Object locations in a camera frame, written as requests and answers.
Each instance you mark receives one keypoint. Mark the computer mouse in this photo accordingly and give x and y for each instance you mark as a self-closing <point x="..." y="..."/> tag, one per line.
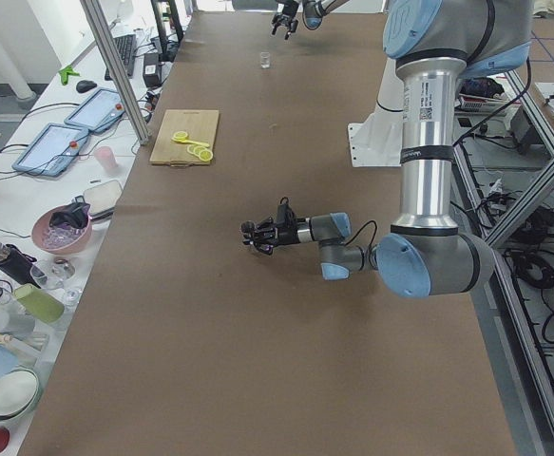
<point x="84" y="86"/>

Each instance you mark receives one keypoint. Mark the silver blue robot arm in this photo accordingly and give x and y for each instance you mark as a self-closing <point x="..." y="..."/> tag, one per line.
<point x="434" y="45"/>
<point x="313" y="11"/>

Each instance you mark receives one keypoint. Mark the lemon slice on spoon bowl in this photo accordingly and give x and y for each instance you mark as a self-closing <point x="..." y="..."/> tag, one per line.
<point x="180" y="137"/>

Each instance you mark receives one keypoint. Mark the black water bottle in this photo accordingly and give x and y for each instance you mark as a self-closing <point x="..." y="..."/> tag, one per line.
<point x="16" y="264"/>

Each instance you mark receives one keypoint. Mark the lemon slice in row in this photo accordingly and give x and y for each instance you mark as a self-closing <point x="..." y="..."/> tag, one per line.
<point x="200" y="150"/>
<point x="192" y="148"/>

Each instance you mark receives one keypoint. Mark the green plastic clamp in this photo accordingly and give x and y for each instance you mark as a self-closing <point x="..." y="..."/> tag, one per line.
<point x="66" y="73"/>

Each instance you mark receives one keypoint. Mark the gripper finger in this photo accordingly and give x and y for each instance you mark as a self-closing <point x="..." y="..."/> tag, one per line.
<point x="291" y="26"/>
<point x="263" y="243"/>
<point x="276" y="22"/>
<point x="250" y="227"/>

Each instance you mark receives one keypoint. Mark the near teach pendant tablet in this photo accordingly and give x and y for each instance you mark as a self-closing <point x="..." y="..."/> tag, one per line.
<point x="52" y="151"/>

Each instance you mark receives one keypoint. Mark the white green rimmed bowl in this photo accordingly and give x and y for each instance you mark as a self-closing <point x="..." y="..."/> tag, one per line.
<point x="20" y="391"/>

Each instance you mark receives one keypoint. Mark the pink plastic cup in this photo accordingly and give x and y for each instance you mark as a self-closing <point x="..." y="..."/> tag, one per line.
<point x="105" y="157"/>

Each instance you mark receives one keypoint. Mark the green plastic cup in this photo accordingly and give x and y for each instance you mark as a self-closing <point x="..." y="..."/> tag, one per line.
<point x="38" y="303"/>

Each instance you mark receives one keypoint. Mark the white rectangular dish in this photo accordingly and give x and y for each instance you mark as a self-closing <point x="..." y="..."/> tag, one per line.
<point x="102" y="199"/>

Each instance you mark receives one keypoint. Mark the far teach pendant tablet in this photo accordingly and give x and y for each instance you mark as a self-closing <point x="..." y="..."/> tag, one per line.
<point x="98" y="112"/>

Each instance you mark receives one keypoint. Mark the clear shot glass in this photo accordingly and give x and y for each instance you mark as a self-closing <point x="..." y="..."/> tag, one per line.
<point x="265" y="60"/>

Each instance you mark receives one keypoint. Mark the yellow plastic spoon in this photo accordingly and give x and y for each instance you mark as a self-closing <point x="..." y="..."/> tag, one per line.
<point x="205" y="144"/>

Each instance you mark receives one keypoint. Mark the teach pendant tablet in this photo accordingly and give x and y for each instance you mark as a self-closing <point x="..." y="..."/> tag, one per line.
<point x="52" y="151"/>
<point x="98" y="112"/>

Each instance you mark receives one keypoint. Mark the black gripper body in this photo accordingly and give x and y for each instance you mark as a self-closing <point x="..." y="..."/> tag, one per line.
<point x="289" y="11"/>
<point x="287" y="234"/>

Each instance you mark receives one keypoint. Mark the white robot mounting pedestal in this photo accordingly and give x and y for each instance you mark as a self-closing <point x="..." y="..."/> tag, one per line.
<point x="377" y="141"/>

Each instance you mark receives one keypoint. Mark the aluminium frame post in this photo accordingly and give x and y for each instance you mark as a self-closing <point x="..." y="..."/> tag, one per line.
<point x="111" y="56"/>

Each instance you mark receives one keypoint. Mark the pink bowl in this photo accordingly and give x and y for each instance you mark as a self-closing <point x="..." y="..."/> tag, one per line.
<point x="60" y="240"/>

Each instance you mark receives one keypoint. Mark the black keyboard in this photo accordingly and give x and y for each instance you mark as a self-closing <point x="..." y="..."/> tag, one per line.
<point x="126" y="46"/>

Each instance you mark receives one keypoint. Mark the bamboo cutting board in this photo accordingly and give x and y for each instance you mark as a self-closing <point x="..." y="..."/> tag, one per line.
<point x="200" y="124"/>

